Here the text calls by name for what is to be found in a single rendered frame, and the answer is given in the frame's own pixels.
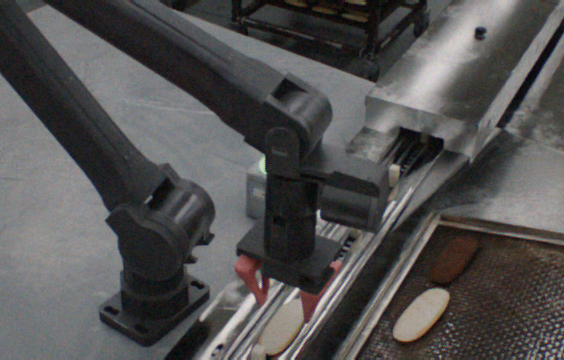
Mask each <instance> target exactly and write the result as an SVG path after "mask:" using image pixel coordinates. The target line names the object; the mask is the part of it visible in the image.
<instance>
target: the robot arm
mask: <svg viewBox="0 0 564 360"><path fill-rule="evenodd" d="M42 1H43V2H45V3H46V4H48V5H50V6H51V7H53V8H54V9H56V10H57V11H59V12H60V13H61V14H62V15H64V16H65V17H67V18H68V19H70V20H72V21H73V22H75V23H76V24H78V25H80V26H81V27H83V28H84V29H86V30H87V31H90V32H92V33H93V34H95V35H96V36H98V37H99V38H101V39H103V40H104V41H106V42H107V43H109V44H110V45H112V46H114V47H115V48H117V49H118V50H120V51H122V52H123V53H125V54H126V55H128V56H129V57H131V58H133V59H134V60H136V61H137V62H139V63H140V64H142V65H144V66H145V67H147V68H148V69H150V70H152V71H153V72H155V73H156V74H158V75H159V76H161V77H163V78H164V79H166V80H167V82H169V83H170V84H172V85H174V86H175V87H177V88H179V89H181V90H182V91H184V92H186V93H187V94H189V95H190V96H192V97H193V98H195V99H196V100H197V101H199V102H200V103H202V104H203V105H204V106H206V107H207V108H208V109H210V110H211V111H212V112H213V113H214V114H216V115H217V116H218V117H219V119H220V120H221V121H222V122H223V123H224V124H225V125H227V126H228V127H230V128H231V129H233V130H235V131H236V132H238V133H239V134H241V135H243V136H244V137H245V139H244V140H243V141H244V142H245V143H247V144H248V145H250V146H251V147H253V148H255V149H256V150H258V151H259V152H261V153H262V154H264V155H265V160H264V172H266V179H265V211H264V217H261V218H260V219H259V220H258V221H257V222H256V223H255V225H254V226H253V227H252V228H251V229H250V230H249V231H248V232H247V233H246V234H245V235H244V236H243V238H242V239H241V240H240V241H239V242H238V243H237V245H236V255H237V256H238V257H239V256H240V255H241V254H242V255H241V256H240V257H239V259H238V260H237V261H236V262H235V264H234V269H235V271H236V272H237V273H238V275H239V276H240V277H241V279H242V280H243V281H244V283H245V284H246V285H247V286H248V288H249V289H250V290H251V292H252V295H253V297H254V298H255V300H256V302H257V304H258V306H259V307H262V306H263V305H264V303H265V302H266V301H267V297H268V291H269V286H270V280H271V279H274V280H277V281H280V282H282V283H285V284H288V285H290V286H293V287H296V288H299V289H301V291H300V297H301V304H302V311H303V318H304V322H305V324H306V325H308V324H309V323H310V321H311V320H312V319H313V316H314V314H315V312H316V309H317V307H318V305H319V302H320V300H321V297H322V295H323V294H324V291H325V290H326V288H327V287H328V285H329V284H330V282H331V281H332V279H333V278H334V276H335V275H336V273H337V272H338V270H339V269H340V267H341V261H339V260H337V259H338V257H339V256H340V254H341V243H340V242H338V241H335V240H332V239H329V238H326V237H323V236H320V235H317V234H316V224H317V211H318V210H320V219H321V220H323V221H327V222H331V223H335V224H338V225H342V226H346V227H350V228H354V229H358V230H362V231H365V232H369V233H373V234H375V233H376V232H377V231H378V229H379V227H380V224H381V222H382V219H383V215H384V212H385V208H386V204H387V199H388V193H389V181H388V176H389V172H388V169H387V168H386V167H385V166H384V165H382V164H379V163H376V162H373V161H370V160H367V159H363V158H360V157H357V156H354V155H350V154H347V153H346V149H344V148H339V147H335V146H331V145H327V144H323V143H322V141H323V134H324V133H325V131H326V130H327V128H328V127H329V125H330V123H331V121H332V118H333V109H332V106H331V103H330V101H329V100H328V98H327V97H326V96H325V94H323V93H322V92H321V91H320V90H318V89H317V88H315V87H313V86H312V85H310V84H309V83H307V82H306V81H304V80H302V79H301V78H299V77H298V76H296V75H294V74H293V73H291V72H290V71H289V72H288V73H287V74H286V76H285V75H284V74H282V73H281V72H279V71H277V70H276V69H274V68H273V67H271V65H269V64H268V63H266V62H264V61H262V60H260V59H257V58H252V57H250V56H248V55H246V54H244V53H242V52H241V51H239V50H237V49H235V48H233V47H231V46H230V45H228V44H226V43H225V42H223V41H221V40H220V39H218V38H216V37H215V36H213V35H212V34H210V33H208V32H207V31H205V30H204V29H202V28H201V27H199V26H197V25H196V24H193V23H192V22H190V21H188V20H187V19H185V18H184V17H182V16H181V15H179V14H177V13H176V12H174V11H173V10H171V9H169V8H168V7H166V6H165V5H163V4H161V3H160V2H158V1H157V0H42ZM0 74H1V76H2V77H3V78H4V79H5V80H6V82H7V83H8V84H9V85H10V86H11V88H13V89H14V90H15V91H16V92H17V93H18V95H19V96H20V97H21V98H22V99H23V101H24V102H25V103H26V104H27V105H28V107H29V108H30V109H31V110H32V111H33V113H34V114H35V115H36V116H37V118H38V120H39V121H40V122H41V123H42V124H43V126H44V127H45V128H46V129H47V130H48V131H49V133H50V134H51V135H52V136H53V137H54V139H55V140H56V141H57V142H58V143H59V145H60V146H61V147H62V148H63V149H65V151H66V152H67V153H68V154H69V155H70V157H71V158H72V159H73V160H74V161H75V163H76V164H77V165H78V166H79V167H80V169H81V170H82V171H83V172H84V174H85V175H86V176H87V177H88V179H89V180H90V182H91V183H92V184H93V186H94V187H95V189H96V190H97V192H98V193H99V195H100V197H101V198H102V201H103V204H104V206H105V207H106V209H107V210H108V211H109V212H110V214H109V215H108V216H107V217H106V219H105V222H106V223H107V225H108V226H109V227H110V228H111V229H112V231H113V232H114V233H115V234H116V235H117V237H118V239H117V246H118V250H119V253H120V255H121V257H122V263H123V270H122V271H120V291H119V292H118V293H116V294H115V295H114V296H112V297H111V298H110V299H108V300H107V301H105V302H104V303H103V304H101V305H100V306H99V316H100V320H101V321H102V322H103V323H105V324H107V325H108V326H110V327H111V328H113V329H115V330H116V331H118V332H120V333H121V334H123V335H124V336H126V337H128V338H129V339H131V340H133V341H134V342H136V343H138V344H139V345H141V346H143V347H150V346H152V345H154V344H155V343H156V342H157V341H159V340H160V339H161V338H162V337H164V336H165V335H166V334H167V333H168V332H170V331H171V330H172V329H173V328H175V327H176V326H177V325H178V324H180V323H181V322H182V321H183V320H185V319H186V318H187V317H188V316H191V315H192V314H193V313H194V312H195V311H197V310H198V309H199V308H200V307H202V306H203V305H204V304H205V303H207V302H208V301H209V300H210V298H211V295H210V285H209V284H208V283H206V282H204V281H203V280H201V279H199V278H197V277H195V276H193V275H192V274H190V273H188V266H186V265H184V264H195V263H196V262H197V261H198V257H196V256H193V253H192V250H193V249H194V248H195V246H202V245H209V244H210V243H211V242H212V240H213V239H214V238H215V234H214V233H211V232H210V226H211V225H212V224H213V222H214V220H215V217H216V207H215V204H214V201H213V199H212V197H211V196H210V194H209V193H208V192H207V191H206V190H205V189H204V188H203V187H202V186H201V185H199V184H198V183H196V182H194V181H192V180H189V179H186V178H181V177H180V175H179V174H178V173H177V172H176V170H175V169H174V168H173V167H172V165H171V164H170V163H169V162H165V163H161V164H158V165H156V164H155V163H154V162H152V161H150V160H149V159H148V158H146V157H145V156H144V155H143V154H142V153H141V152H140V151H139V150H138V149H137V148H136V147H135V146H134V144H133V143H132V142H131V141H130V140H129V139H128V138H127V137H126V135H125V134H124V133H123V132H122V130H121V129H120V128H119V127H118V126H117V124H116V123H115V122H114V121H113V119H112V118H111V117H110V116H109V114H108V113H107V112H106V111H105V110H104V108H103V107H102V106H101V105H100V103H99V102H98V100H97V99H96V97H95V96H94V95H93V94H92V93H91V91H90V90H89V89H88V88H87V86H86V85H85V84H84V83H83V82H82V80H81V79H80V78H79V77H78V75H77V74H75V73H74V72H73V70H72V69H71V68H70V67H69V66H68V64H67V63H66V62H65V61H64V59H63V58H62V57H61V56H60V54H59V53H58V52H57V51H56V50H55V48H54V47H53V46H52V45H51V43H50V42H49V41H48V40H47V38H46V37H45V36H44V35H43V34H42V32H41V31H40V30H39V29H38V27H37V26H36V25H35V24H34V21H33V20H32V19H31V18H30V17H28V15H27V14H26V13H25V12H24V10H23V9H22V8H21V7H20V5H19V4H18V3H17V1H16V0H0ZM150 195H151V196H152V197H151V198H150V199H149V200H148V201H147V202H146V203H145V202H144V201H146V200H147V198H148V197H149V196H150ZM259 268H261V288H260V285H259V283H258V280H257V278H256V271H257V270H258V269H259Z"/></svg>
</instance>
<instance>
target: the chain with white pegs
mask: <svg viewBox="0 0 564 360"><path fill-rule="evenodd" d="M431 136H432V135H428V134H425V133H421V138H420V141H419V143H418V144H417V145H416V147H415V148H414V149H413V151H412V152H411V153H410V155H409V156H408V157H407V159H406V160H405V162H404V163H403V164H402V165H401V167H400V166H397V165H391V166H390V167H389V171H388V172H389V176H388V181H389V193H390V191H391V190H392V188H393V187H394V186H395V184H396V183H398V182H399V180H400V179H401V177H402V176H403V175H404V173H405V172H406V170H407V169H408V168H409V166H410V165H411V164H412V162H413V161H414V159H415V158H416V157H417V155H418V154H419V153H420V151H421V150H422V148H423V147H424V146H425V144H426V143H427V142H428V140H429V139H430V137H431ZM389 193H388V194H389ZM361 231H362V230H358V229H354V228H350V232H349V236H348V237H347V238H346V240H345V241H344V244H342V245H341V254H340V256H339V257H338V259H337V260H339V261H340V260H341V259H342V257H343V256H344V254H345V253H346V252H347V250H348V249H349V248H350V246H351V245H352V243H353V242H354V241H355V239H356V238H357V237H358V235H359V234H360V232H361ZM350 241H351V242H350ZM346 246H347V247H346ZM344 252H345V253H344ZM340 257H341V258H340ZM267 355H268V354H266V348H265V347H263V346H260V345H257V344H256V345H255V347H254V348H253V349H252V351H251V360H269V359H270V356H267Z"/></svg>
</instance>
